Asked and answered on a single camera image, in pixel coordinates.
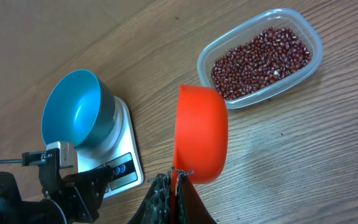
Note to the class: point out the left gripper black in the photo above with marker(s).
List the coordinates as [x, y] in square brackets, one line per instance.
[80, 195]

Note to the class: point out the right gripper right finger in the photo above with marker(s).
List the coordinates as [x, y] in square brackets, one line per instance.
[189, 207]

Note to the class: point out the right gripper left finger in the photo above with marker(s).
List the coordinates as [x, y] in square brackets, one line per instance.
[155, 207]

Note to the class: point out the red scoop blue handle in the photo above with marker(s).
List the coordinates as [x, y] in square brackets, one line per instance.
[201, 137]

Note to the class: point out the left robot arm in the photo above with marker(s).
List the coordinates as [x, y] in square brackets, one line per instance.
[15, 210]

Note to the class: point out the white digital kitchen scale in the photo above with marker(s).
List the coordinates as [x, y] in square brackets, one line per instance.
[118, 151]

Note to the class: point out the blue bowl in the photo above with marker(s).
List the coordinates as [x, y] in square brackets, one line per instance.
[80, 109]

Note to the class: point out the clear plastic container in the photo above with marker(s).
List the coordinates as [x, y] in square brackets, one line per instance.
[279, 17]

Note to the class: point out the red beans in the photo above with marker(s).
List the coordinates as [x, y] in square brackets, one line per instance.
[273, 55]

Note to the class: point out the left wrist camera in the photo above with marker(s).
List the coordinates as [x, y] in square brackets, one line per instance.
[62, 151]

